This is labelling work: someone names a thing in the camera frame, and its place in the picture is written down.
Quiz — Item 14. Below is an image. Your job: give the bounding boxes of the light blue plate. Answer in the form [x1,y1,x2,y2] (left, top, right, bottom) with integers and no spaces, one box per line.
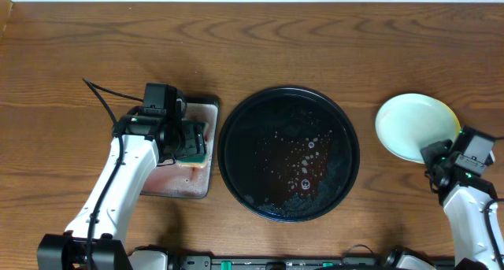
[375,93,458,164]

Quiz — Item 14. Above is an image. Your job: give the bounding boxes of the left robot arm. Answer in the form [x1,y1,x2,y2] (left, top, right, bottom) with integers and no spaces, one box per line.
[37,114,216,269]

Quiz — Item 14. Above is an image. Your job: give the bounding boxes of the rectangular black soapy tray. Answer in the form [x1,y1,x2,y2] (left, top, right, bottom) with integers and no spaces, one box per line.
[141,97,219,199]

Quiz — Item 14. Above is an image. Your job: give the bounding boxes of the yellow plate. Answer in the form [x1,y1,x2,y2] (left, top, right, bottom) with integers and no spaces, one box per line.
[452,112,461,134]

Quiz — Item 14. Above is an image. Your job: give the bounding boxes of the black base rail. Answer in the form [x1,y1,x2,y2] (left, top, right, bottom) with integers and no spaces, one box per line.
[172,254,458,270]

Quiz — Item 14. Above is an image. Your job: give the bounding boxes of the round black tray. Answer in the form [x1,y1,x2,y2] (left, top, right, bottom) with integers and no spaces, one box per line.
[217,87,360,223]

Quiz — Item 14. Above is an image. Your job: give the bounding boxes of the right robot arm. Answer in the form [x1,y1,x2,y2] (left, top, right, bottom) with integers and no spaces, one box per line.
[421,137,503,269]

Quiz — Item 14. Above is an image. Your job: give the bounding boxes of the green yellow sponge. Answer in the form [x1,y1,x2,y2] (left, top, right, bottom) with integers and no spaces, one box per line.
[175,120,208,168]

